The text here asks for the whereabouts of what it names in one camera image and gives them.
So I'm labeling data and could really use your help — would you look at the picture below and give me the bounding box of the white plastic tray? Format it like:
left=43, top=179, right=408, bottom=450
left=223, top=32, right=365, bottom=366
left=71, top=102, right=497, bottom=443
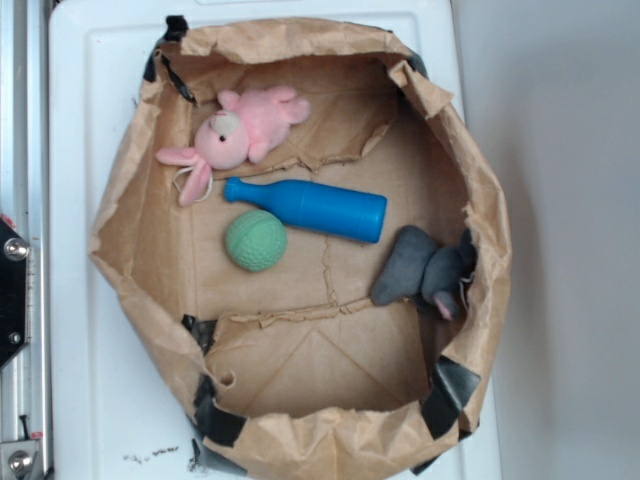
left=47, top=0, right=504, bottom=480

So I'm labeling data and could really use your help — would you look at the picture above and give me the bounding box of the pink plush bunny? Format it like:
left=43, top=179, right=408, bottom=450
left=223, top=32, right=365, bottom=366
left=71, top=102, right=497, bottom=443
left=155, top=86, right=311, bottom=207

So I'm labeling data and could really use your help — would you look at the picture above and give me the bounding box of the brown paper bag bin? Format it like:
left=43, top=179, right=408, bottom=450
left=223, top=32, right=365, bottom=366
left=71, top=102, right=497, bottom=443
left=90, top=17, right=512, bottom=479

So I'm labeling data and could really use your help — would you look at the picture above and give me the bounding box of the aluminium frame rail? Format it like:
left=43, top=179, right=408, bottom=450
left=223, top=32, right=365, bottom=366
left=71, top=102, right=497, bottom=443
left=1, top=1, right=55, bottom=479

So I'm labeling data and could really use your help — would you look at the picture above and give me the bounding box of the blue plastic bottle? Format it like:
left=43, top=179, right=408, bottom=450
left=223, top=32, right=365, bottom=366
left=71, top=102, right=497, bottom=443
left=224, top=177, right=387, bottom=243

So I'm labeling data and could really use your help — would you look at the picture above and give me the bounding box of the black metal bracket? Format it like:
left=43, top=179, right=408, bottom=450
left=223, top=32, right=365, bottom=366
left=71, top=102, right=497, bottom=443
left=1, top=213, right=31, bottom=369

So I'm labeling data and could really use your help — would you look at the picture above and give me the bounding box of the green textured ball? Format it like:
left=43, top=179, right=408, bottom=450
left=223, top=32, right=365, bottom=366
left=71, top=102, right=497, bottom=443
left=225, top=210, right=288, bottom=272

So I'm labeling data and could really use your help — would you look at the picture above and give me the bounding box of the grey plush mouse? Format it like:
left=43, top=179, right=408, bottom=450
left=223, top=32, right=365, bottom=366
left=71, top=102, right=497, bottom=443
left=370, top=225, right=477, bottom=321

